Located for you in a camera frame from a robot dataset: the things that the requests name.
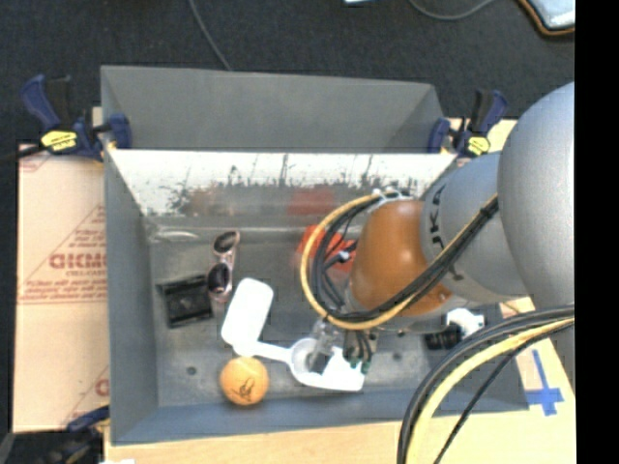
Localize red-orange round toy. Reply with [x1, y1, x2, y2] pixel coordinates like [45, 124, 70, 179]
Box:
[293, 223, 360, 285]

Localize brown cardboard board, red print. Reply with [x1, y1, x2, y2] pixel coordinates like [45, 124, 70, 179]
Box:
[12, 141, 111, 434]

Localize pink-framed sunglasses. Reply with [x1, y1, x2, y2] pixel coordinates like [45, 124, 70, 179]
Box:
[206, 229, 242, 305]

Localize orange ball with black mark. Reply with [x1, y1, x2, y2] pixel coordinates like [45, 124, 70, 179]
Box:
[219, 356, 271, 408]

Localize black flat box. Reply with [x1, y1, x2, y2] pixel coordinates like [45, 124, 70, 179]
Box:
[156, 274, 215, 330]

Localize black cylinder on white bracket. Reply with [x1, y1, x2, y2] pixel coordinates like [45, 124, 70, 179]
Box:
[424, 306, 486, 352]

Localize grey metal bin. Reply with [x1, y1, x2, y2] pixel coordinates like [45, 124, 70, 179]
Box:
[100, 64, 529, 447]

